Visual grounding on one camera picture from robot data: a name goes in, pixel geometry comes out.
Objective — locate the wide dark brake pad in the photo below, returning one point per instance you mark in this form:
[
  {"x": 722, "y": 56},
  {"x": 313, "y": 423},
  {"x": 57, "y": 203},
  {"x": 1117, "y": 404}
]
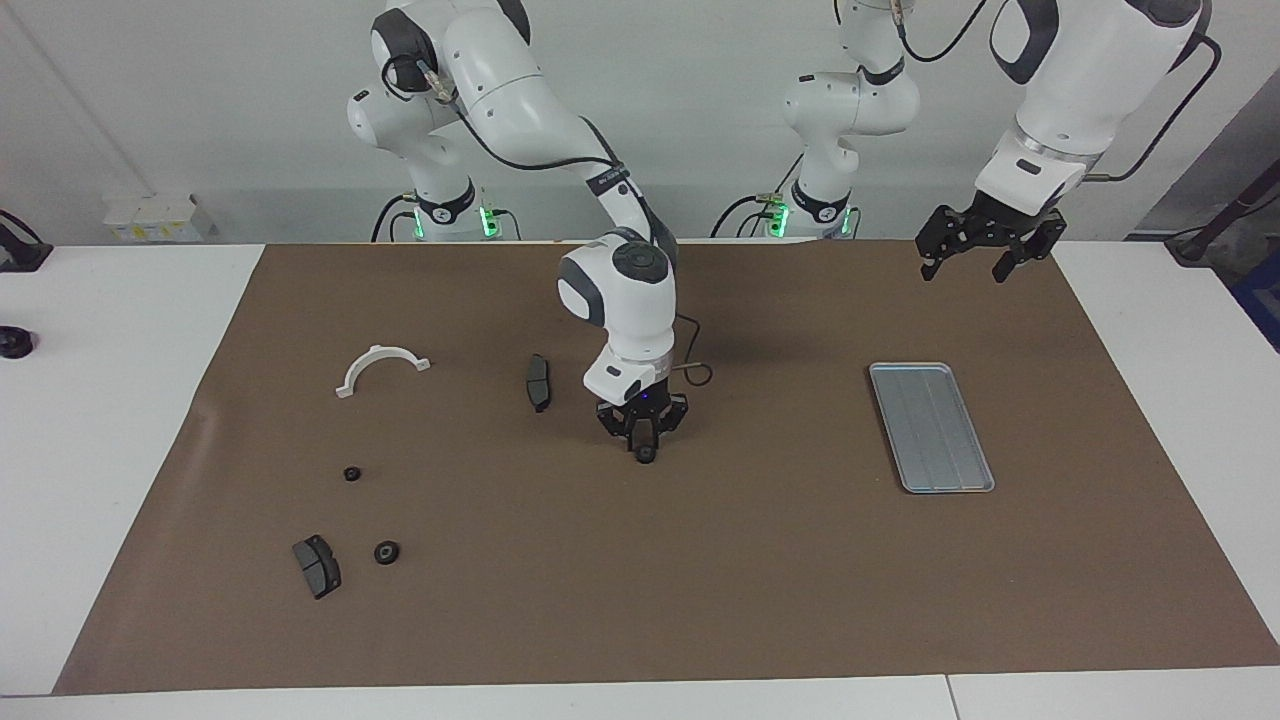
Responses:
[{"x": 318, "y": 568}]

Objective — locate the black clamp mount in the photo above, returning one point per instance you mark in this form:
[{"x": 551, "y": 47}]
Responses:
[{"x": 22, "y": 255}]

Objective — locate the grey metal tray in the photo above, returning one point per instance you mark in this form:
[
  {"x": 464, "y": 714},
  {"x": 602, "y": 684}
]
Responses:
[{"x": 930, "y": 430}]

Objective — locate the brown paper mat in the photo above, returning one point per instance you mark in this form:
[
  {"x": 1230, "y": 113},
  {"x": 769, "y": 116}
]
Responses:
[{"x": 650, "y": 560}]

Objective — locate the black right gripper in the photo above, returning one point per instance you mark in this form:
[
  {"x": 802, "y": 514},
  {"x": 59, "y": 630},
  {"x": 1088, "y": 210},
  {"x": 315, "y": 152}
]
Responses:
[{"x": 645, "y": 405}]

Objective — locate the blue box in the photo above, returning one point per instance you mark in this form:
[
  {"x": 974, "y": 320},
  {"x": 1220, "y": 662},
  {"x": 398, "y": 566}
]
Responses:
[{"x": 1262, "y": 300}]

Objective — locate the white curved plastic bracket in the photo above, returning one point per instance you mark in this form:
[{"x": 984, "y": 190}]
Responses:
[{"x": 383, "y": 352}]

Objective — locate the slim dark brake pad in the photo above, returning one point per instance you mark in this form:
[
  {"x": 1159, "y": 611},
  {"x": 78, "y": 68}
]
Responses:
[{"x": 538, "y": 382}]

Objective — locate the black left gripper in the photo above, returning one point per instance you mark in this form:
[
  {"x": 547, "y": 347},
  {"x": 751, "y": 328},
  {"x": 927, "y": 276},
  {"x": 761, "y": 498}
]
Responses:
[{"x": 1005, "y": 218}]

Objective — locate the black stand pole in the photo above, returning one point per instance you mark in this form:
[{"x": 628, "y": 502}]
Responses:
[{"x": 1195, "y": 245}]

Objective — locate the black round knob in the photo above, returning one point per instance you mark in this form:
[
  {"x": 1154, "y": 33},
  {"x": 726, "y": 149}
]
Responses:
[{"x": 14, "y": 344}]

